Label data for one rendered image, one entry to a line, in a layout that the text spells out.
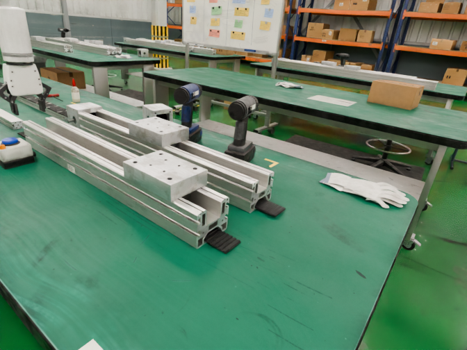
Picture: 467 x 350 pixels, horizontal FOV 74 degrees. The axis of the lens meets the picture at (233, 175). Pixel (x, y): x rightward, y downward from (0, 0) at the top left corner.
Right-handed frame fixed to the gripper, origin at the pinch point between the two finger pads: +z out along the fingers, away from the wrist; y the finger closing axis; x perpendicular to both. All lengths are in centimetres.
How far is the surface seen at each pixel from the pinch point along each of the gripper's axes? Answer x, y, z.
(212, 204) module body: 83, -2, 4
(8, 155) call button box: 21.4, 15.1, 6.8
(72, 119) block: 1.7, -13.5, 5.3
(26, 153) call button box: 21.4, 10.5, 7.1
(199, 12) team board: -184, -277, -46
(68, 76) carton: -335, -175, 47
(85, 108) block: 5.1, -17.5, 1.1
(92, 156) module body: 46.9, 4.0, 2.1
